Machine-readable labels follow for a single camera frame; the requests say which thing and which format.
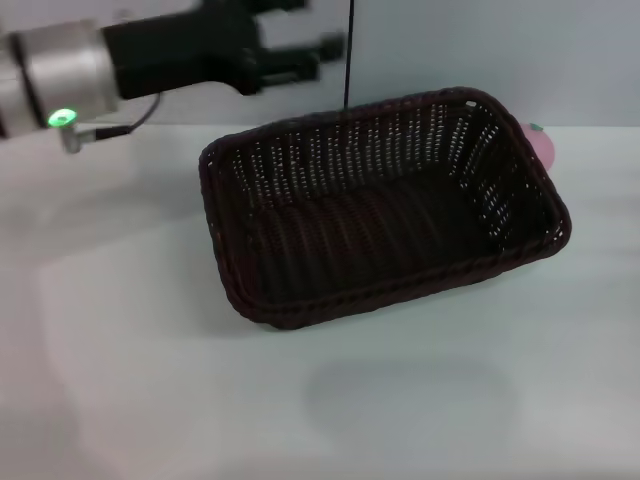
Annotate black vertical cable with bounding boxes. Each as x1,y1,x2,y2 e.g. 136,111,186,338
343,0,358,109

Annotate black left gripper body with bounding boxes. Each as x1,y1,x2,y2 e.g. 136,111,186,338
101,0,269,101

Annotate dark brown wicker basket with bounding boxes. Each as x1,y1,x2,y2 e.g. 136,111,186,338
198,86,572,332

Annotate pink peach toy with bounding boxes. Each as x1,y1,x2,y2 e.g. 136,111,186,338
519,121,558,172

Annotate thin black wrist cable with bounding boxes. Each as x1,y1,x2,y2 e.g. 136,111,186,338
74,92,162,140

